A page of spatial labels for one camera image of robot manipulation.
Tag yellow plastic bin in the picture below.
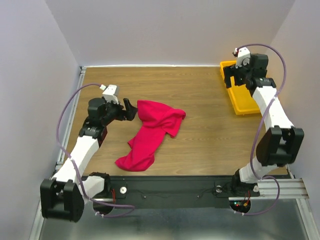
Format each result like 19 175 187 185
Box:
219 60 262 116

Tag front aluminium frame rail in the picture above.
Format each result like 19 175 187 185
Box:
39 177 311 201

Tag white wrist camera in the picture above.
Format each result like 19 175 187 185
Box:
99 84 119 104
233 47 251 68

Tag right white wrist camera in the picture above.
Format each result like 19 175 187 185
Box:
233 47 251 68

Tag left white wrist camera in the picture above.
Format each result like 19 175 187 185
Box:
99 84 119 104

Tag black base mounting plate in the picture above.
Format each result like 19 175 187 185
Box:
82 172 261 210

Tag aluminium frame rail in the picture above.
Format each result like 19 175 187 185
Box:
39 177 311 201
54 66 87 172

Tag left aluminium frame rail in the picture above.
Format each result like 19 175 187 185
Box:
54 66 87 172

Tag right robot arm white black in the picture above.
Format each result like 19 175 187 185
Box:
220 47 305 197

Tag small electronics board with leds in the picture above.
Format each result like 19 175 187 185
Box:
230 200 251 212

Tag red polo t shirt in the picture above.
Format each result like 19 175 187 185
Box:
115 100 186 172

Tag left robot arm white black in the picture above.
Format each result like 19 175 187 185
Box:
40 97 138 223

